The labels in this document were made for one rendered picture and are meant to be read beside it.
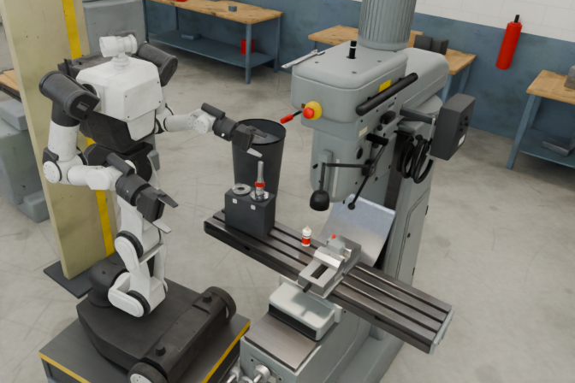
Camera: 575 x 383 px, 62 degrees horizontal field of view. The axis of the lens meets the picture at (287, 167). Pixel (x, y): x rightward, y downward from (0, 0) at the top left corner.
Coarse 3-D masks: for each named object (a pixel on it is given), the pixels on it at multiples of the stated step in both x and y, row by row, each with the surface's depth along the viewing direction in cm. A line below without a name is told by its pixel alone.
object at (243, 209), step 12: (228, 192) 229; (240, 192) 227; (252, 192) 228; (264, 192) 228; (228, 204) 230; (240, 204) 226; (252, 204) 223; (264, 204) 222; (228, 216) 234; (240, 216) 230; (252, 216) 226; (264, 216) 224; (240, 228) 234; (252, 228) 230; (264, 228) 228
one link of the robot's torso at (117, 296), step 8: (120, 280) 227; (128, 280) 229; (112, 288) 222; (120, 288) 225; (128, 288) 231; (112, 296) 223; (120, 296) 221; (128, 296) 219; (120, 304) 223; (128, 304) 219; (136, 304) 218; (128, 312) 222; (136, 312) 219
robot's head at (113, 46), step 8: (104, 40) 160; (112, 40) 161; (120, 40) 163; (128, 40) 165; (104, 48) 160; (112, 48) 161; (120, 48) 163; (128, 48) 165; (104, 56) 163; (120, 56) 165
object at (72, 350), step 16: (240, 320) 253; (64, 336) 238; (80, 336) 239; (224, 336) 244; (240, 336) 249; (48, 352) 229; (64, 352) 230; (80, 352) 230; (96, 352) 231; (208, 352) 235; (224, 352) 235; (48, 368) 234; (64, 368) 224; (80, 368) 223; (96, 368) 223; (112, 368) 224; (192, 368) 226; (208, 368) 227; (224, 368) 244
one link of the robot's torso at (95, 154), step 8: (96, 144) 185; (144, 144) 188; (152, 144) 189; (88, 152) 193; (96, 152) 187; (104, 152) 184; (112, 152) 182; (120, 152) 181; (128, 152) 182; (136, 152) 182; (144, 152) 185; (88, 160) 193; (96, 160) 189; (104, 160) 186; (128, 160) 180; (136, 160) 183; (144, 160) 187; (136, 168) 185; (144, 168) 188; (144, 176) 189
